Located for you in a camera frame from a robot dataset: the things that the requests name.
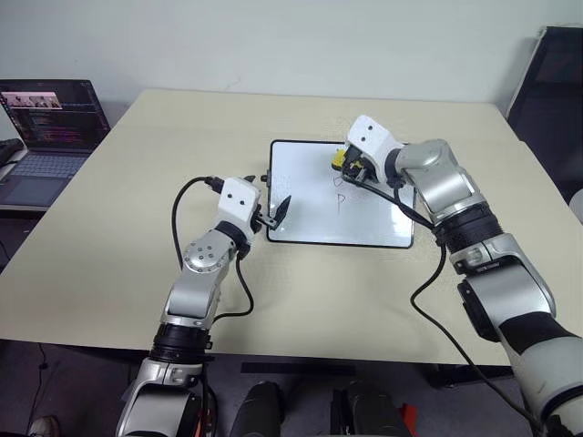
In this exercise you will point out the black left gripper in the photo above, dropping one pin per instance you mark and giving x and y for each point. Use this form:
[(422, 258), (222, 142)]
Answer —
[(261, 221)]

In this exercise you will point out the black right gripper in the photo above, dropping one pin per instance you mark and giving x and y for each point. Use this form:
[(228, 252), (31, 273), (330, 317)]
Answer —
[(362, 167)]

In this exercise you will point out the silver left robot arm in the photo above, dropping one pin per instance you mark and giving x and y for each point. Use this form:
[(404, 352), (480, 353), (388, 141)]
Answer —
[(196, 291)]

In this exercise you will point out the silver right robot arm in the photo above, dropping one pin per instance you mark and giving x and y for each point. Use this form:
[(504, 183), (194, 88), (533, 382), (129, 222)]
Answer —
[(455, 182)]

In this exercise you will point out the black framed whiteboard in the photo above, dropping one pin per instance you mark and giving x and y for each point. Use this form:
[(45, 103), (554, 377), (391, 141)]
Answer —
[(319, 214)]

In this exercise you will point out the black office chair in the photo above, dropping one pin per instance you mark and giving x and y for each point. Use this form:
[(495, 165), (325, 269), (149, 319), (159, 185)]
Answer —
[(546, 104)]

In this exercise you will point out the slim dark rounded shape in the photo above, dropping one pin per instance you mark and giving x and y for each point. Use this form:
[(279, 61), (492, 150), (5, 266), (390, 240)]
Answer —
[(258, 409)]

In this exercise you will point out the open grey laptop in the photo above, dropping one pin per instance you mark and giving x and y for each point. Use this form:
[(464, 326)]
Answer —
[(50, 132)]

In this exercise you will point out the white rounded object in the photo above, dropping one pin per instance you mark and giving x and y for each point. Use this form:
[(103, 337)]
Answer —
[(577, 205)]

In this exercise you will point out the wide dark rounded shape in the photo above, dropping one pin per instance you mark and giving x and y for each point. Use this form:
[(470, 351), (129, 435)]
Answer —
[(366, 409)]

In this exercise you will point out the red object on floor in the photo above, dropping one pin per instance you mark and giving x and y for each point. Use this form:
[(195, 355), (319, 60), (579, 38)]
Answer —
[(410, 416)]

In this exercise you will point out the white shoe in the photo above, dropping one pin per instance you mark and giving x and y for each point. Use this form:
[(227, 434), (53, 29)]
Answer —
[(43, 427)]

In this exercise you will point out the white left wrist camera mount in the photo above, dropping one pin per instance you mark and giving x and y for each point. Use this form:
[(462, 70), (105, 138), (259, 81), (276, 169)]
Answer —
[(237, 200)]

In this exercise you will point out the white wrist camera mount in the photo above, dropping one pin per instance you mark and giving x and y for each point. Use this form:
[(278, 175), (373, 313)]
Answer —
[(237, 200), (370, 135)]

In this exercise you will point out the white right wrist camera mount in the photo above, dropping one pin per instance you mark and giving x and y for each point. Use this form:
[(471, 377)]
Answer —
[(370, 135)]

